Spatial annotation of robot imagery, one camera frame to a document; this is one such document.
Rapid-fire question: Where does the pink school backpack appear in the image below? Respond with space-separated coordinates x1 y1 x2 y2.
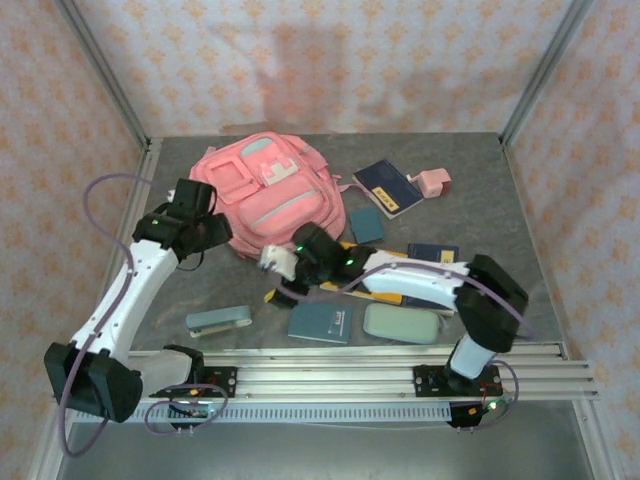
188 130 354 261

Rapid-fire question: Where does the grey metal lower panel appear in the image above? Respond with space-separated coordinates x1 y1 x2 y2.
54 422 596 480

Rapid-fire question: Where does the aluminium corner post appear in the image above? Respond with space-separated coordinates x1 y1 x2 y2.
53 0 153 149
499 0 595 147

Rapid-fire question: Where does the grey-blue stapler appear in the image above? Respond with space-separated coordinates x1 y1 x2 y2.
185 305 253 340

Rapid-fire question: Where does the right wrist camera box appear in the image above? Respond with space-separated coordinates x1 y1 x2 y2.
258 244 299 281

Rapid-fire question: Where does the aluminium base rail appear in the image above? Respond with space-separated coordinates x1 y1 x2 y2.
52 346 601 403

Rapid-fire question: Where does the electronics board with LED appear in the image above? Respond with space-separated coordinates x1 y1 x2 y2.
447 397 504 431
167 399 217 420

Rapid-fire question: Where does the thin black gripper wire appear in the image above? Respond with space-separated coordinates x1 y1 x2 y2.
175 248 207 272

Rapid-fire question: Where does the yellow cartoon cover book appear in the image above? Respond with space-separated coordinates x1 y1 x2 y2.
318 240 410 307

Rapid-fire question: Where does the small teal notebook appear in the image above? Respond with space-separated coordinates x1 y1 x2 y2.
348 207 386 245

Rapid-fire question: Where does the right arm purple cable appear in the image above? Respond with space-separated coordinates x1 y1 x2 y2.
277 264 535 432

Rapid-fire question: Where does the white slotted cable duct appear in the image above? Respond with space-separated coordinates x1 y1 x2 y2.
74 403 454 425

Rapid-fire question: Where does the navy book with yellow label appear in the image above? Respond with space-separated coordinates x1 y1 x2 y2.
399 242 461 318
352 158 425 220

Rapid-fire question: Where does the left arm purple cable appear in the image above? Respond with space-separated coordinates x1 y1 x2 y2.
58 172 229 459

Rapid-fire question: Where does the pale green pencil case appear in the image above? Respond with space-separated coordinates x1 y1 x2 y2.
363 302 446 346

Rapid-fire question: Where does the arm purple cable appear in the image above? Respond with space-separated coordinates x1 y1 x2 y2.
58 172 229 459
277 264 535 432

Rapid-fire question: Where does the pink pencil sharpener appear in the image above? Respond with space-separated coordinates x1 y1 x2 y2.
405 168 453 200

